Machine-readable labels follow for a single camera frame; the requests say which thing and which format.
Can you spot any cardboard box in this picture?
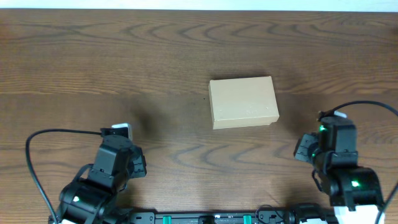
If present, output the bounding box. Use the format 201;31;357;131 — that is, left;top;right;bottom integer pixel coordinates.
208;77;279;129

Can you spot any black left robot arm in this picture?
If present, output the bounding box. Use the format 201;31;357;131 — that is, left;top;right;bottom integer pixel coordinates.
54;123;147;223

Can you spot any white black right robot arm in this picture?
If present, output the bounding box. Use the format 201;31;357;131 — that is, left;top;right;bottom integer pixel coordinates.
294;115;384;223

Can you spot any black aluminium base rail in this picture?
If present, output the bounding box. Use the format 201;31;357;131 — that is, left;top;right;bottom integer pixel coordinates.
48;210;343;224

